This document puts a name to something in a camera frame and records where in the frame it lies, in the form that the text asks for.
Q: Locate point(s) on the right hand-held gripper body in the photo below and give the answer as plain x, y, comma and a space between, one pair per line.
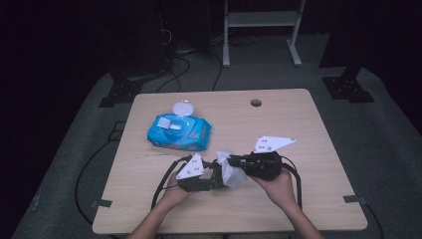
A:
265, 166

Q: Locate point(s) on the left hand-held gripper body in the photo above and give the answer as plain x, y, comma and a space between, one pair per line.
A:
194, 184

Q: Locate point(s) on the white wet wipe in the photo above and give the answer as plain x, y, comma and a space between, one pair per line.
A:
234, 176

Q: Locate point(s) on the blue wet wipes pack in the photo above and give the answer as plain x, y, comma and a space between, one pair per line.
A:
185, 137

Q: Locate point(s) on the person's left hand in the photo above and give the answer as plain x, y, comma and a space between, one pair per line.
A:
175, 195

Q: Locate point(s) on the person's right hand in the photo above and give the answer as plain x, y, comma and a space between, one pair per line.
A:
280, 191

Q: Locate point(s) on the grey tape piece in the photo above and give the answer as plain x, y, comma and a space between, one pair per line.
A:
102, 203
353, 199

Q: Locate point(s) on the black stand base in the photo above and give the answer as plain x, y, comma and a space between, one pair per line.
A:
121, 93
346, 88

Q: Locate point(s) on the white metal stand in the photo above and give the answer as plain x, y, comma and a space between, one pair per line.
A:
262, 18

